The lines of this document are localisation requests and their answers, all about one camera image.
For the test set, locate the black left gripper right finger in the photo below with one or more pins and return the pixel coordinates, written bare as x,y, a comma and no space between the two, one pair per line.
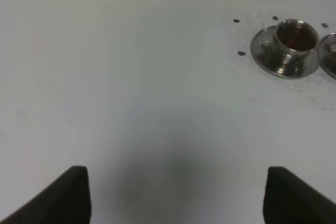
288,199

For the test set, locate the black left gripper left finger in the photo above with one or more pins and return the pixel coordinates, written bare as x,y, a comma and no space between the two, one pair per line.
66,200

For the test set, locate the left stainless steel saucer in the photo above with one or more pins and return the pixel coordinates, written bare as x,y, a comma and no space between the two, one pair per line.
269,58

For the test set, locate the stainless steel saucer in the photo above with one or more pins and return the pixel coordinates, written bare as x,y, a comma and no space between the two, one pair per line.
269,58
327,52

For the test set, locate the left stainless steel teacup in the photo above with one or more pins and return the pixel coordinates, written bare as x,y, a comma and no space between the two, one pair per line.
294,40

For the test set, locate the right stainless steel saucer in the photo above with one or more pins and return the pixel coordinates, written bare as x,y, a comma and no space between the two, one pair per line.
327,52

